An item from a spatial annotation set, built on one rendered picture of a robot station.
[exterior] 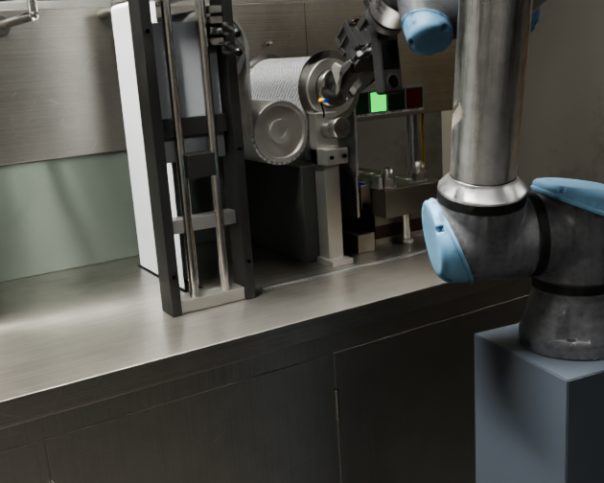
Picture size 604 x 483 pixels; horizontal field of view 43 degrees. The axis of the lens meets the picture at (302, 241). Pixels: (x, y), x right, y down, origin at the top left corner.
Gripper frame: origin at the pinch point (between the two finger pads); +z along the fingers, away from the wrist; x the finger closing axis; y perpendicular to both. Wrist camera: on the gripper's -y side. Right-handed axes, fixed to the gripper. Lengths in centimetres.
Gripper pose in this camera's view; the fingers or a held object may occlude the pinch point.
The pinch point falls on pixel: (346, 97)
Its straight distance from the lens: 155.7
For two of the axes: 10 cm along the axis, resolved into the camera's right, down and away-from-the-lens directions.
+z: -3.5, 4.9, 7.9
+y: -3.8, -8.5, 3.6
